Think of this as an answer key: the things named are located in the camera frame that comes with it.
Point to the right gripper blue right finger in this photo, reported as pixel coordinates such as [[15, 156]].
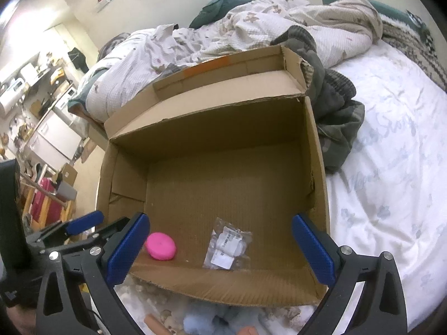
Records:
[[381, 308]]

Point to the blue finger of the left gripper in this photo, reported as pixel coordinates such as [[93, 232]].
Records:
[[84, 223], [87, 233]]

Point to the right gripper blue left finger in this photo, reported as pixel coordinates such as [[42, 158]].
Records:
[[100, 262]]

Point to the pink rubber duck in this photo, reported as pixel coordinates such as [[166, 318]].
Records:
[[160, 246]]

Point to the small cardboard tube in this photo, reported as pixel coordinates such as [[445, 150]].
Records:
[[155, 325]]

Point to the clear plastic packet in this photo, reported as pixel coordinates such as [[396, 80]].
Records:
[[227, 248]]

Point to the light blue fluffy scrunchie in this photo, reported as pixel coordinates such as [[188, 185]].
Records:
[[213, 318]]

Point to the person left hand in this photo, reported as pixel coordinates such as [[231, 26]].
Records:
[[24, 319]]

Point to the small cardboard box on floor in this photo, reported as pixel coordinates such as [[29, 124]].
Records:
[[66, 174]]

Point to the wooden rack with pink items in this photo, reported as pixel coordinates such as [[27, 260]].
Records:
[[47, 206]]

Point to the white bear print bedsheet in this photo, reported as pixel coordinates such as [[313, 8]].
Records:
[[389, 195]]

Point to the open brown cardboard box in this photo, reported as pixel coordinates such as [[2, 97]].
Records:
[[232, 138]]

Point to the black hanging garment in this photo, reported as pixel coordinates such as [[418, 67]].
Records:
[[78, 60]]

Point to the camouflage jacket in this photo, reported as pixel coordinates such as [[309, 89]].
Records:
[[337, 115]]

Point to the dark green garment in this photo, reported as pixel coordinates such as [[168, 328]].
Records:
[[214, 11]]

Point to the patterned knit blanket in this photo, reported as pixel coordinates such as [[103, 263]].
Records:
[[403, 38]]

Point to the crumpled beige bear duvet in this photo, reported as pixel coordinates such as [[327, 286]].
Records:
[[341, 30]]

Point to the black white striped cloth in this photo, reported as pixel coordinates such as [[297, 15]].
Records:
[[424, 32]]

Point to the teal pillow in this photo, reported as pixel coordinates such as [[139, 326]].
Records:
[[384, 9]]

